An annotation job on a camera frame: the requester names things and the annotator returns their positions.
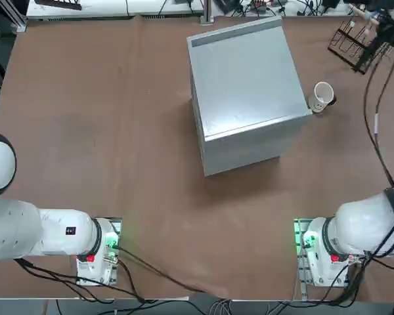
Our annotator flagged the gray metal cabinet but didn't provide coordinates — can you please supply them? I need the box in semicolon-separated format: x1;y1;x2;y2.
186;15;313;178

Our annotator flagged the red black connector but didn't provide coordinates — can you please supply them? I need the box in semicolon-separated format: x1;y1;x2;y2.
248;0;272;14

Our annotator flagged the aluminium post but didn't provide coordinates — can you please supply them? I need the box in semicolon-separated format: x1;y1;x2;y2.
199;0;215;26

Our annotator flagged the long dark power brick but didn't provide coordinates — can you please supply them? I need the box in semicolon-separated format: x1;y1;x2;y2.
214;0;243;14

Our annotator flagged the white workbench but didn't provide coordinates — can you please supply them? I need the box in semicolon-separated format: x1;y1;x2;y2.
26;0;205;18

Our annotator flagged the black wire cup rack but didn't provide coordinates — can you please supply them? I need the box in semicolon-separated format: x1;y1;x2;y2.
327;6;387;75

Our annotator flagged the aluminium frame profile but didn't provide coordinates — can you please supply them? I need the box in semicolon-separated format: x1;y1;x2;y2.
0;0;29;33

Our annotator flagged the white cup with dark handle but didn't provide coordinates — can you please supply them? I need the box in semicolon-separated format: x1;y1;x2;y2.
313;81;338;115

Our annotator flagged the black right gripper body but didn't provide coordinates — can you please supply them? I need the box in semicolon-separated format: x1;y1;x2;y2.
375;8;394;49

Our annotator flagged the black base cable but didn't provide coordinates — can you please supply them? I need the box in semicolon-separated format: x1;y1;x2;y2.
116;245;208;295

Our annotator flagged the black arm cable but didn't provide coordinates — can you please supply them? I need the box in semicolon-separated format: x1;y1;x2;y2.
363;41;394;190

